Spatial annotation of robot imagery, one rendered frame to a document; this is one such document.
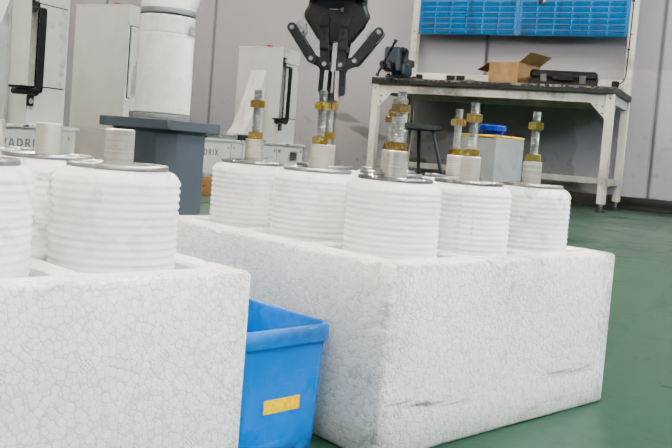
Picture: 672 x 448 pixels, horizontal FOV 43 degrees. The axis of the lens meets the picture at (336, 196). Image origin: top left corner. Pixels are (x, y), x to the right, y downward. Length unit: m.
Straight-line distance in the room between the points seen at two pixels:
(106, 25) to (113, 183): 3.22
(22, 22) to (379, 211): 2.68
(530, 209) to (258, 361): 0.40
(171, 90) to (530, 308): 0.74
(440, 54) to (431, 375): 5.75
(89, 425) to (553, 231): 0.59
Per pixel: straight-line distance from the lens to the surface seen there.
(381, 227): 0.82
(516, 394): 0.95
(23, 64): 3.37
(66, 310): 0.58
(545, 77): 5.64
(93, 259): 0.63
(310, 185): 0.90
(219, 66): 7.40
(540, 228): 1.00
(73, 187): 0.64
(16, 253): 0.60
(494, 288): 0.88
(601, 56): 6.22
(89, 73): 3.86
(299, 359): 0.77
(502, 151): 1.26
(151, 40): 1.44
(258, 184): 0.99
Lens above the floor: 0.28
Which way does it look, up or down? 3 degrees down
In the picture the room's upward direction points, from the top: 5 degrees clockwise
